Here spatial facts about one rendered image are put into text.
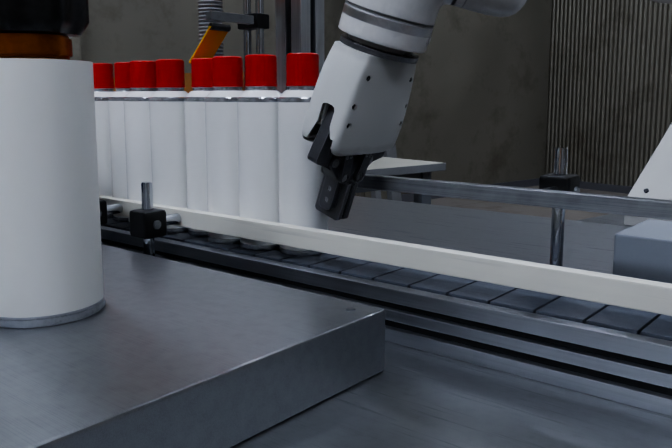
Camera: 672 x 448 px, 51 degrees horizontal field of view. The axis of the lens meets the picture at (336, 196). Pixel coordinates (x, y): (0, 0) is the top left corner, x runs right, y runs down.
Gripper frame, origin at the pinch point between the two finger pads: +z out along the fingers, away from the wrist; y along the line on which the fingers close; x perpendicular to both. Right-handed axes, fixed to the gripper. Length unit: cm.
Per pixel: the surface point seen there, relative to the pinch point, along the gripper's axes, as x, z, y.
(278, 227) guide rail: -2.6, 4.1, 4.3
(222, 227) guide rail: -10.0, 7.9, 4.3
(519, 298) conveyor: 21.7, -1.1, 1.9
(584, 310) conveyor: 26.6, -2.9, 1.9
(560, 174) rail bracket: 17.3, -9.2, -9.0
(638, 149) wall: -158, 106, -733
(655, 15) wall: -196, -27, -731
